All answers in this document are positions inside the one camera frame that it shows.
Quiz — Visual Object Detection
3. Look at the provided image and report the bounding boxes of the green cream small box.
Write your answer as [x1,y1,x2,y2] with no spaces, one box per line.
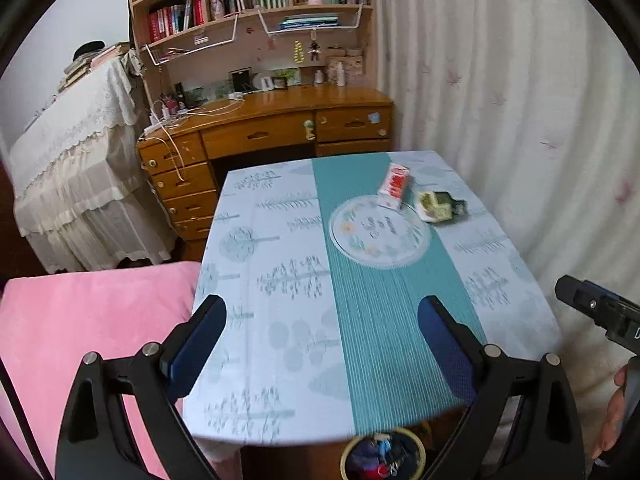
[414,191,468,223]

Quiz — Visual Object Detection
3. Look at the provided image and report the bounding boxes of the red white carton box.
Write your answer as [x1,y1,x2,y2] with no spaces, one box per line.
[378,162,410,210]

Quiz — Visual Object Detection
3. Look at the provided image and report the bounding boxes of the blue trash bin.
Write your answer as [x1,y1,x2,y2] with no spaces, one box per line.
[340,428,426,480]

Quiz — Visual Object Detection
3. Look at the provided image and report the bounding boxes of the right hand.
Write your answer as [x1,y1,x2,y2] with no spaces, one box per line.
[590,365,628,460]

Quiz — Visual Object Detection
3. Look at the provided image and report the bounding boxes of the pink bed blanket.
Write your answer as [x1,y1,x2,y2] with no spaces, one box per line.
[0,261,200,468]

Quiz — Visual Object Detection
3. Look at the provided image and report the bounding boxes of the patterned tablecloth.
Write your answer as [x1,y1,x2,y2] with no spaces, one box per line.
[182,152,561,445]

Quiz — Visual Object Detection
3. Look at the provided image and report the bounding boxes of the wooden desk with drawers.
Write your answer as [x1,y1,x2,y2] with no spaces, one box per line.
[137,86,394,261]

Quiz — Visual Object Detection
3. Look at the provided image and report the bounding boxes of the white floral curtain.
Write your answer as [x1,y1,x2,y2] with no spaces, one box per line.
[376,0,639,458]

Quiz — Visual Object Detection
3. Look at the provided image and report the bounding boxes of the wooden bookshelf hutch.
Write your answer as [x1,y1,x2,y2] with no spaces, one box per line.
[129,0,378,102]

